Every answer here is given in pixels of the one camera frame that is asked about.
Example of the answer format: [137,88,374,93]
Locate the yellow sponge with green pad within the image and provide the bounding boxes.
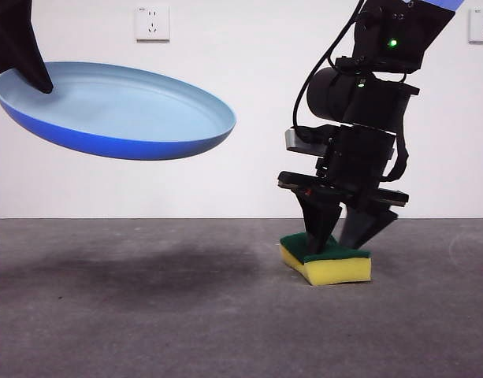
[279,232,373,287]

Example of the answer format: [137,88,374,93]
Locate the light blue round plate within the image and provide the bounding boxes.
[0,61,237,161]

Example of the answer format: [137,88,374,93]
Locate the black right gripper cable loop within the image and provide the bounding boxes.
[382,133,411,183]

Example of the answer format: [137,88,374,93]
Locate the pale grey right wrist camera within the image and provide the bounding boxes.
[284,126,333,158]

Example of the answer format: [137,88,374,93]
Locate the long black right arm cable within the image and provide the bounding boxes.
[293,0,368,141]

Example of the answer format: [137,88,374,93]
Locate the white wall socket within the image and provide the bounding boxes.
[136,5,171,43]
[467,8,483,44]

